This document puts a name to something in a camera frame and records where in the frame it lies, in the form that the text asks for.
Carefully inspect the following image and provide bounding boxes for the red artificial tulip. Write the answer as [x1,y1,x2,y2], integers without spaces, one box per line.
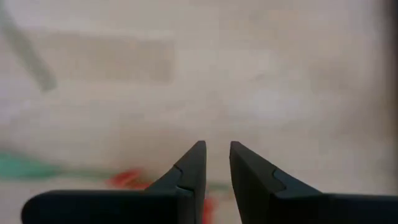
[0,2,58,93]

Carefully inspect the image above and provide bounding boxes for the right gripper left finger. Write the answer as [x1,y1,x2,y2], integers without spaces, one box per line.
[21,140,207,224]

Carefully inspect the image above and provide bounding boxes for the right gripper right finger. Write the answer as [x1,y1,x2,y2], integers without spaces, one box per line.
[229,141,398,224]

